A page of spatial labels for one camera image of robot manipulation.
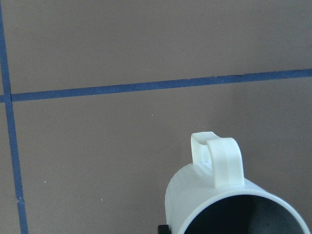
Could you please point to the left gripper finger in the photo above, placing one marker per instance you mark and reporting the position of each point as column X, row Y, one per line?
column 163, row 229

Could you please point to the white mug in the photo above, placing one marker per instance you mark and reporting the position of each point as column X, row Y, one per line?
column 211, row 195

